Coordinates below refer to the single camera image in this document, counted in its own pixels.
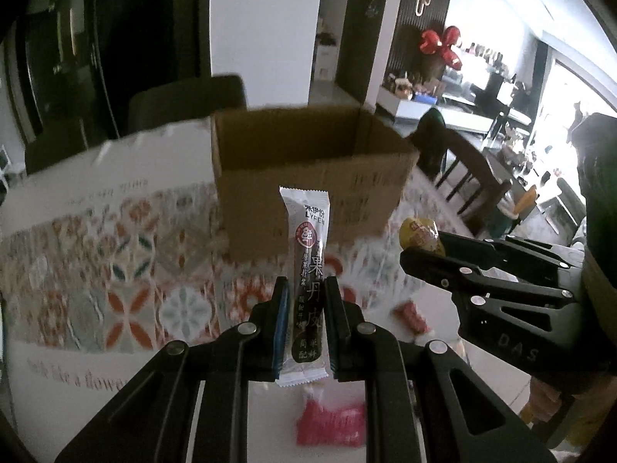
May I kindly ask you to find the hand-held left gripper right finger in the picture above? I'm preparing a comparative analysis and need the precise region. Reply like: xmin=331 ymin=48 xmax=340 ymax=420
xmin=322 ymin=276 xmax=555 ymax=463

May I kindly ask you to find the dark chair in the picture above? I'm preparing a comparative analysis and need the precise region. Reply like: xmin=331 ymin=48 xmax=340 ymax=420
xmin=128 ymin=74 xmax=249 ymax=132

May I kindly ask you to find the white carton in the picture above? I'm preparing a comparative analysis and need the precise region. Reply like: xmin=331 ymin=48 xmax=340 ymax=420
xmin=317 ymin=44 xmax=339 ymax=82

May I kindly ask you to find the pink snack packet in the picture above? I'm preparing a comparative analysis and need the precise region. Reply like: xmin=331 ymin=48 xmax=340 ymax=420
xmin=295 ymin=388 xmax=367 ymax=448

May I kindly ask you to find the cardboard box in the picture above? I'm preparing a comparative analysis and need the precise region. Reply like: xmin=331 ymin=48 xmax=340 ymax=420
xmin=209 ymin=105 xmax=420 ymax=264

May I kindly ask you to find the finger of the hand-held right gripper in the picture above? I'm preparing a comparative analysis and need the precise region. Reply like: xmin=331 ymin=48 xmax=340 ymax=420
xmin=399 ymin=249 xmax=575 ymax=335
xmin=436 ymin=230 xmax=586 ymax=278

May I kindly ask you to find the small red candy packet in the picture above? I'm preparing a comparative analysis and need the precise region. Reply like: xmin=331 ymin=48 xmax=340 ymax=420
xmin=393 ymin=301 xmax=432 ymax=336

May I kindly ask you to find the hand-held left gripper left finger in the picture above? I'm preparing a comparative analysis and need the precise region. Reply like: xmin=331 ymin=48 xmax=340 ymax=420
xmin=54 ymin=276 xmax=295 ymax=463

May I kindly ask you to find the dark glass cabinet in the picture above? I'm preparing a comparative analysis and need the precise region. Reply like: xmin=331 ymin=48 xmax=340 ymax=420
xmin=14 ymin=0 xmax=201 ymax=148

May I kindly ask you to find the red balloon dog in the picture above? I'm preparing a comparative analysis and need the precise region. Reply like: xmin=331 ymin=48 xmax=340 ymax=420
xmin=419 ymin=26 xmax=464 ymax=71

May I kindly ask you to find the white counter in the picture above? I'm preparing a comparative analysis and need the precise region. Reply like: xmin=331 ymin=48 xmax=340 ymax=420
xmin=376 ymin=88 xmax=491 ymax=136

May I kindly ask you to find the white stick snack packet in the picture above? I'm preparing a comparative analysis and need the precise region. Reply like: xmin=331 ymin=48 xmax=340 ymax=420
xmin=278 ymin=186 xmax=331 ymax=389

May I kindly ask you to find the wooden chair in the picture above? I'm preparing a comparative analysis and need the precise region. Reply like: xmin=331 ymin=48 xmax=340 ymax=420
xmin=415 ymin=108 xmax=514 ymax=237

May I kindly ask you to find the yellow round snack packet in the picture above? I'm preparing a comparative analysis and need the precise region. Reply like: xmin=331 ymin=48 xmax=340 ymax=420
xmin=399 ymin=217 xmax=447 ymax=257

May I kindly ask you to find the patterned tablecloth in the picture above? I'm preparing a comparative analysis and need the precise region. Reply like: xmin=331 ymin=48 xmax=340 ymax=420
xmin=0 ymin=118 xmax=545 ymax=463

